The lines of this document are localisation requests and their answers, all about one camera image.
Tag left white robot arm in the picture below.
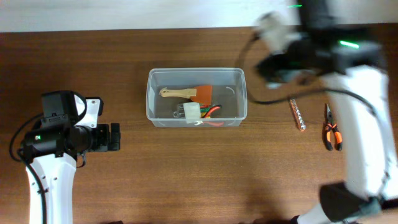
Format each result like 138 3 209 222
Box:
17 90 121 223

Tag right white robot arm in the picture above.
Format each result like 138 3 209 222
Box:
256 1 397 223

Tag copper terminal bar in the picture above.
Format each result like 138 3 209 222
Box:
289 98 307 131

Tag orange black long-nose pliers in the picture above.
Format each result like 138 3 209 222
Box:
323 104 343 151

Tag orange scraper wooden handle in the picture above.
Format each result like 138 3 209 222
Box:
160 85 213 105

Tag red handled cutting pliers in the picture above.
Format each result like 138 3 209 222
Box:
194 104 225 128

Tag clear plastic container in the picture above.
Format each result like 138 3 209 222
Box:
146 68 248 128

